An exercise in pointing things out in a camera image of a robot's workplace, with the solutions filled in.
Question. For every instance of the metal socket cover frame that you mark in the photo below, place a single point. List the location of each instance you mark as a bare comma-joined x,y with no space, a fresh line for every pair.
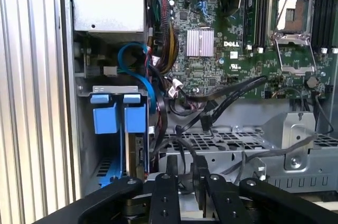
298,70

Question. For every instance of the round coin battery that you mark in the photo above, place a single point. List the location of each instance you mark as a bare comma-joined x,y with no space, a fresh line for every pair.
311,82

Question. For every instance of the black RAM slot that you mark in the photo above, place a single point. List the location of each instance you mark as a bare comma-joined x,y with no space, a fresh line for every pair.
260,10
248,10
333,10
320,10

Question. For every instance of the silver finned chipset heatsink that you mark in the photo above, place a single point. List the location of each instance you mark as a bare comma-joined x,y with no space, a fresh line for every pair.
200,43

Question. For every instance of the hard disk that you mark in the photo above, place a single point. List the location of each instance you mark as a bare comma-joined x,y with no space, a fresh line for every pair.
134,118

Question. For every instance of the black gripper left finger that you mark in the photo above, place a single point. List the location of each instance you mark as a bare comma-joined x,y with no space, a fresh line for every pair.
165,203

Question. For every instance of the green motherboard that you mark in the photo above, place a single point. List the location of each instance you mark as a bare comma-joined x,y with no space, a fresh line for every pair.
237,60

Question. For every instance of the black open PC case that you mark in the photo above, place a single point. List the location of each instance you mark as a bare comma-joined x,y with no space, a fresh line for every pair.
68,76

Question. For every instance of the empty blue disk carrier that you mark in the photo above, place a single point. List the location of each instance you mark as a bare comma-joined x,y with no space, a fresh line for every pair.
105,118

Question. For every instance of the grey perforated metal drive cage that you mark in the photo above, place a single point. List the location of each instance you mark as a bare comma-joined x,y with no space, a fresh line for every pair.
264,160

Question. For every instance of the CPU socket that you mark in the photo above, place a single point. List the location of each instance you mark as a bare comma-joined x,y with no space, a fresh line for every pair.
290,15

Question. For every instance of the silver power supply unit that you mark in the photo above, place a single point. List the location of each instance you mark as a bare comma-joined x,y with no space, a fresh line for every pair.
105,4

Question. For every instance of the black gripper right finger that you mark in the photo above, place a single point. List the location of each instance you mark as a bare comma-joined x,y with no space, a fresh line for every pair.
224,200

